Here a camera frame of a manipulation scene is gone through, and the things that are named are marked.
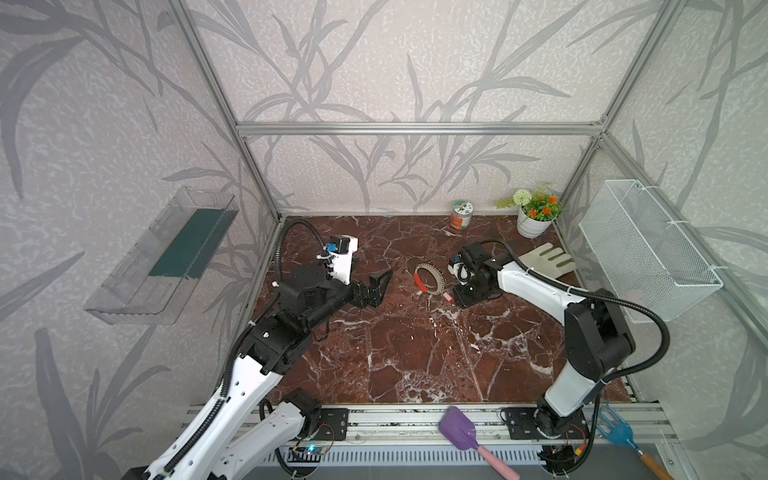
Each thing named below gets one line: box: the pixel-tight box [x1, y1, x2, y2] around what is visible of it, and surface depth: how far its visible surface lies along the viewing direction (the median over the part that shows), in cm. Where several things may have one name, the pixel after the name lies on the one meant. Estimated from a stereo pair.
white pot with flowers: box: [495, 183, 563, 239], surface depth 108 cm
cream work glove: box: [518, 243, 577, 279], surface depth 107 cm
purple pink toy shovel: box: [438, 406, 520, 480], surface depth 73 cm
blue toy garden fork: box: [596, 400, 674, 480], surface depth 74 cm
